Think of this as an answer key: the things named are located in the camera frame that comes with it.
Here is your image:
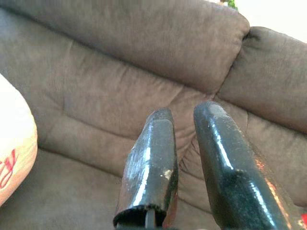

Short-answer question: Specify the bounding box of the pink Hello pillow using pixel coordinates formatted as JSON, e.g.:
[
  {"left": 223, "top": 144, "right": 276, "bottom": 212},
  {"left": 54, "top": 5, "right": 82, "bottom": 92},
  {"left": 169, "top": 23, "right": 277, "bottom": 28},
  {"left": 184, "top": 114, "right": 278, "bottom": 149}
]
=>
[{"left": 0, "top": 73, "right": 38, "bottom": 207}]

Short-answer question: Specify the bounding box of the grey-brown fabric sofa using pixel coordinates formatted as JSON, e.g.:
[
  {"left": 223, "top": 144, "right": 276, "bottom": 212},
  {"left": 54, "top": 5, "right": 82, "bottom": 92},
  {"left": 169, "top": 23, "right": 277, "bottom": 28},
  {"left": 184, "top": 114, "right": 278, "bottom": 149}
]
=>
[{"left": 0, "top": 0, "right": 307, "bottom": 230}]

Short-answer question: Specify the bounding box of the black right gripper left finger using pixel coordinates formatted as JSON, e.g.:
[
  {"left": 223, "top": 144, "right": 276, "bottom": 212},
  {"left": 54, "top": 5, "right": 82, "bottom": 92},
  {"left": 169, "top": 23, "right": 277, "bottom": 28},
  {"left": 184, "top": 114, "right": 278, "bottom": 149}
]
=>
[{"left": 112, "top": 107, "right": 179, "bottom": 229}]

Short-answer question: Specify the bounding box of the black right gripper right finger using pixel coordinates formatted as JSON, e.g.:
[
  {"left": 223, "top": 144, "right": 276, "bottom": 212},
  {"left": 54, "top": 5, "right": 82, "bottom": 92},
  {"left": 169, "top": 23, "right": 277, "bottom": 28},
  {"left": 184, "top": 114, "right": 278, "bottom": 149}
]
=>
[{"left": 193, "top": 100, "right": 295, "bottom": 230}]

